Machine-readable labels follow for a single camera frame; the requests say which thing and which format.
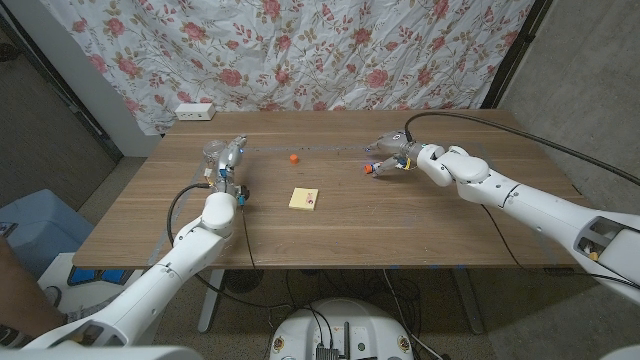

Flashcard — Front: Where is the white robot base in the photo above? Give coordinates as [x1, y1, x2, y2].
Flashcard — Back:
[268, 298, 416, 360]

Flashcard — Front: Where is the thin black cable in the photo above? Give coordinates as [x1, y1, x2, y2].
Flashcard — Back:
[479, 203, 640, 291]

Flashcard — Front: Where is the yellow sticky note pad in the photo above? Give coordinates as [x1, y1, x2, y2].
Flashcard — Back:
[288, 187, 320, 212]

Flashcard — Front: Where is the grey sneaker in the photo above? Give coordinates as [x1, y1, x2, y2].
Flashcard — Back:
[42, 285, 63, 309]

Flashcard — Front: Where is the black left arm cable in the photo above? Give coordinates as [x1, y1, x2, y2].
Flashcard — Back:
[166, 182, 294, 310]

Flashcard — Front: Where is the floral printed backdrop cloth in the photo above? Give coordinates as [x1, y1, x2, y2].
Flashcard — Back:
[39, 0, 536, 137]

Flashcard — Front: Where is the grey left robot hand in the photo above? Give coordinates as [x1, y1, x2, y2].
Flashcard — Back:
[213, 134, 250, 200]

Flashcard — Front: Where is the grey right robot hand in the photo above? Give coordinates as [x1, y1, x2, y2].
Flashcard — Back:
[365, 130, 425, 179]

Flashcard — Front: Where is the black round floor fan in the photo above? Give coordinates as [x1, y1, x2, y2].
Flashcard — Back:
[222, 269, 265, 295]

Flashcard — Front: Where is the clear glass jar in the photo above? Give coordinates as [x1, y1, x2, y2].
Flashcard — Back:
[201, 139, 229, 174]

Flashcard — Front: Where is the blue grey bin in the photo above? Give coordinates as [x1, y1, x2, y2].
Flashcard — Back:
[0, 188, 97, 281]

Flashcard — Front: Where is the black backdrop pole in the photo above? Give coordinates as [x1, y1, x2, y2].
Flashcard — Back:
[480, 0, 554, 110]

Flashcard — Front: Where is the white table leg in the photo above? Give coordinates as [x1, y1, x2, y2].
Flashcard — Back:
[197, 268, 227, 335]

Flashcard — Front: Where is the white power strip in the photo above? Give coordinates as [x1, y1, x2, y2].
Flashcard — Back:
[174, 102, 217, 122]

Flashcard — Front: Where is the person's bare leg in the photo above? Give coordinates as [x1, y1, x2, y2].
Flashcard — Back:
[0, 234, 69, 341]

